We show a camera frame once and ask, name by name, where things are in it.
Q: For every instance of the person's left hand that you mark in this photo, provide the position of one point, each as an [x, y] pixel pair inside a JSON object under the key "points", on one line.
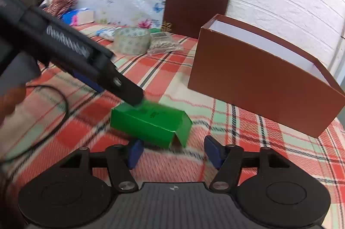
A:
{"points": [[9, 103]]}

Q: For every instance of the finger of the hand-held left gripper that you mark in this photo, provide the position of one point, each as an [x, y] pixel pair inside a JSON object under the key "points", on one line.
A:
{"points": [[126, 89], [91, 85]]}

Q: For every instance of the red patterned cloth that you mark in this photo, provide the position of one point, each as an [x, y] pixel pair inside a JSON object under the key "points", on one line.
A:
{"points": [[62, 4]]}

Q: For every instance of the green cardboard box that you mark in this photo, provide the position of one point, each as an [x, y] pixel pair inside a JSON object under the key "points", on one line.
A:
{"points": [[151, 124]]}

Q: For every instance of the blue pink packet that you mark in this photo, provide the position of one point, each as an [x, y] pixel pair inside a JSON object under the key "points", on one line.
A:
{"points": [[78, 17]]}

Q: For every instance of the crumpled blue white plastic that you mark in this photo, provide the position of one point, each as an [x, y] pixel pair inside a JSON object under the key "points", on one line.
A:
{"points": [[106, 33]]}

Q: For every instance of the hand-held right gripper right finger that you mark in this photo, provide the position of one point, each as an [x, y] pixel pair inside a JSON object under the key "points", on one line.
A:
{"points": [[213, 152]]}

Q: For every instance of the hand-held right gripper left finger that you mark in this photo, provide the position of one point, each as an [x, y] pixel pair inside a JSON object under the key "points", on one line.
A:
{"points": [[134, 153]]}

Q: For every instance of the red plaid blanket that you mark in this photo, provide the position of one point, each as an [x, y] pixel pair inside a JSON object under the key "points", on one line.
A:
{"points": [[175, 78]]}

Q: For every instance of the brown cardboard box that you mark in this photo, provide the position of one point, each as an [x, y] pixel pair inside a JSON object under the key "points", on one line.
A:
{"points": [[256, 83]]}

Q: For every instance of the brown wooden headboard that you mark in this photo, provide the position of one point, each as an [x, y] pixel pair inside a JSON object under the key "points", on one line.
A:
{"points": [[196, 2]]}

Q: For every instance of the clear bag of white beads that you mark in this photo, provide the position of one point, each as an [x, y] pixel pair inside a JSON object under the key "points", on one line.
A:
{"points": [[164, 43]]}

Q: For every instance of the clear tape roll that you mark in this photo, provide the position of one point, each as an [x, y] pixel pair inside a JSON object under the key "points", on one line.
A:
{"points": [[129, 43]]}

